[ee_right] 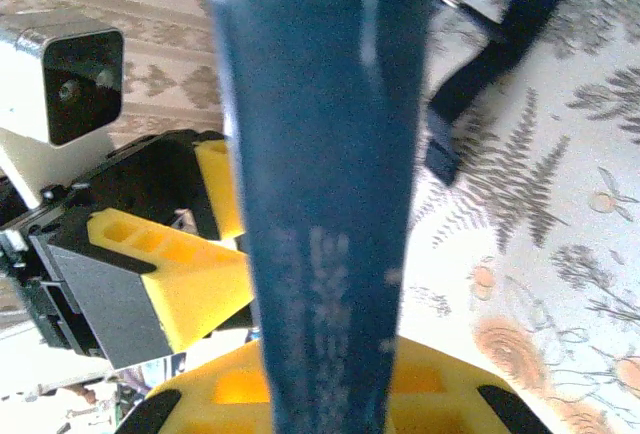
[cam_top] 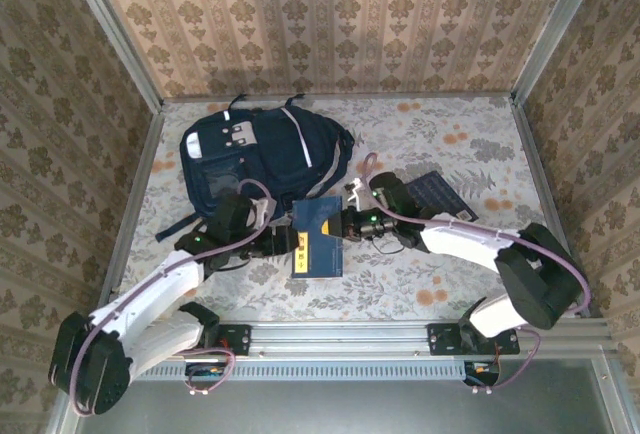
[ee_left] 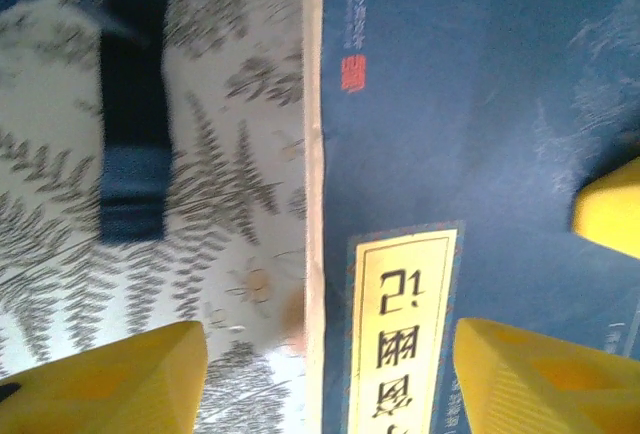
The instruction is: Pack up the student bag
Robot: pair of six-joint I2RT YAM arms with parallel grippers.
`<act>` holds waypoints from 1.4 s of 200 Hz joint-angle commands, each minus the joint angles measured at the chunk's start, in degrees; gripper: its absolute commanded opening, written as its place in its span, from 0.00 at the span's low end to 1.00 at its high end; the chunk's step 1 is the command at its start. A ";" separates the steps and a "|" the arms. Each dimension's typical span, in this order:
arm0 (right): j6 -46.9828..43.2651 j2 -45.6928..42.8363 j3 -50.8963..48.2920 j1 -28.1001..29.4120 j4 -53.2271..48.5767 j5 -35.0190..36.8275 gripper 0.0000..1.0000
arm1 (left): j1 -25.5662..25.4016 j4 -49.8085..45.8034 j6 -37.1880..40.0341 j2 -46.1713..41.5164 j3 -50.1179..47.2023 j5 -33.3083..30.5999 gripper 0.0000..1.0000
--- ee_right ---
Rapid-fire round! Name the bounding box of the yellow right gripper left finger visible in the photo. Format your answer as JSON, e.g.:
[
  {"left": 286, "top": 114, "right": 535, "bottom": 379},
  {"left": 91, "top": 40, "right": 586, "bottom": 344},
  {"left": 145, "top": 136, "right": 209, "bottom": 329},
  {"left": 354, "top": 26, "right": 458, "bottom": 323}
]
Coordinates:
[{"left": 114, "top": 338, "right": 275, "bottom": 434}]

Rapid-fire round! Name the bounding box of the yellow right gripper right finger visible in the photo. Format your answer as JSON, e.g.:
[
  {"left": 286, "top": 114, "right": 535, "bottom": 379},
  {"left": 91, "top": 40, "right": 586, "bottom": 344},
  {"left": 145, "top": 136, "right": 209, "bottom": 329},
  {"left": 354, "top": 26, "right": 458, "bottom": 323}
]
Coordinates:
[{"left": 387, "top": 336, "right": 554, "bottom": 434}]

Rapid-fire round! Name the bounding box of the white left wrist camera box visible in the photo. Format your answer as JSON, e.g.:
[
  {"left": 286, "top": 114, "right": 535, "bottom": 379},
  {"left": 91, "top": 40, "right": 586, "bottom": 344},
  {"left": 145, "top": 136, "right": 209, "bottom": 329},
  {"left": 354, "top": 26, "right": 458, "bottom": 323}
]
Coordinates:
[{"left": 0, "top": 11, "right": 125, "bottom": 208}]

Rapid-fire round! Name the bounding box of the white red stationery packet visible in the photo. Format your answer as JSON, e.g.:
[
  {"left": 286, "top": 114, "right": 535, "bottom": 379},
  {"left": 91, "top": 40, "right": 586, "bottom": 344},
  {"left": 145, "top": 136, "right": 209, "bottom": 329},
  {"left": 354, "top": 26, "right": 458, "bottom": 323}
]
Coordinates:
[{"left": 0, "top": 351, "right": 189, "bottom": 434}]

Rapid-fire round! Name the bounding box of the navy book white print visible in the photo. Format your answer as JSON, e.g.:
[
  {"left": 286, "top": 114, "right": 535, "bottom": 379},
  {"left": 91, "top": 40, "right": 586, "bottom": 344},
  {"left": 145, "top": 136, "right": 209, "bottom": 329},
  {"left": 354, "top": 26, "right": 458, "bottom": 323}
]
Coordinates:
[{"left": 197, "top": 0, "right": 449, "bottom": 434}]

